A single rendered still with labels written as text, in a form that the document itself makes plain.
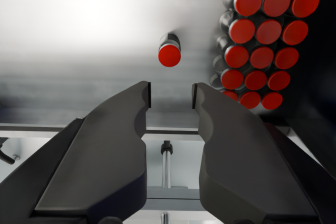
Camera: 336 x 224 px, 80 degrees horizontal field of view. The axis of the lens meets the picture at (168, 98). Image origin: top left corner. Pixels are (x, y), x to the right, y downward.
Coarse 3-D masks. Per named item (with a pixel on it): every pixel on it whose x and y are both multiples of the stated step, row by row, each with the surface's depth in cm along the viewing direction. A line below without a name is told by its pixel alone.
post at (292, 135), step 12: (288, 120) 27; (300, 120) 27; (312, 120) 27; (324, 120) 27; (288, 132) 26; (300, 132) 25; (312, 132) 25; (324, 132) 25; (300, 144) 24; (312, 144) 23; (324, 144) 23; (312, 156) 22; (324, 156) 21
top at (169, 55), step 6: (162, 48) 18; (168, 48) 18; (174, 48) 18; (162, 54) 18; (168, 54) 18; (174, 54) 18; (180, 54) 18; (162, 60) 18; (168, 60) 18; (174, 60) 18; (168, 66) 19
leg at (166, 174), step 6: (168, 150) 131; (168, 156) 127; (162, 162) 124; (168, 162) 122; (162, 168) 120; (168, 168) 119; (162, 174) 116; (168, 174) 115; (162, 180) 112; (168, 180) 112; (162, 186) 109; (168, 186) 108; (162, 216) 95; (168, 216) 95; (162, 222) 92; (168, 222) 92
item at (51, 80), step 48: (0, 0) 20; (48, 0) 20; (96, 0) 20; (144, 0) 20; (192, 0) 20; (0, 48) 23; (48, 48) 23; (96, 48) 22; (144, 48) 22; (192, 48) 22; (0, 96) 26; (48, 96) 26; (96, 96) 26
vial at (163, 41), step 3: (165, 33) 21; (171, 33) 21; (162, 36) 21; (165, 36) 20; (162, 39) 20; (165, 39) 19; (168, 39) 19; (171, 39) 19; (159, 42) 20; (162, 42) 19; (165, 42) 19; (168, 42) 19; (171, 42) 19; (174, 42) 19; (159, 45) 19; (162, 45) 18; (174, 45) 18; (177, 45) 19; (159, 48) 19; (180, 51) 19
